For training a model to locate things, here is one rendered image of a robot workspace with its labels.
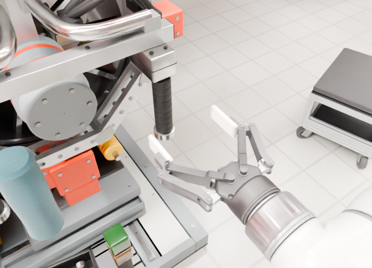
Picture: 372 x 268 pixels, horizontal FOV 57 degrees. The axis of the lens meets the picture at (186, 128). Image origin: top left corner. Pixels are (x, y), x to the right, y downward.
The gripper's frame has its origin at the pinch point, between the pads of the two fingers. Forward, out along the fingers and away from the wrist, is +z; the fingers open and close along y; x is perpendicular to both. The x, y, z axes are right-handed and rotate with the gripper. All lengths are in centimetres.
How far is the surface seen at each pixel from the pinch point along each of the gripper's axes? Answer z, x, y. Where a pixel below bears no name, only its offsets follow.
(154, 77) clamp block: 6.5, 8.3, -2.2
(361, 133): 9, -72, 107
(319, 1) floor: 124, -82, 217
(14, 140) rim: 37.0, -19.9, -27.0
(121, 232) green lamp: -2.4, -17.1, -16.6
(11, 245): 43, -69, -43
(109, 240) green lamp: -2.5, -17.2, -19.3
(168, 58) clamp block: 6.5, 11.1, 0.7
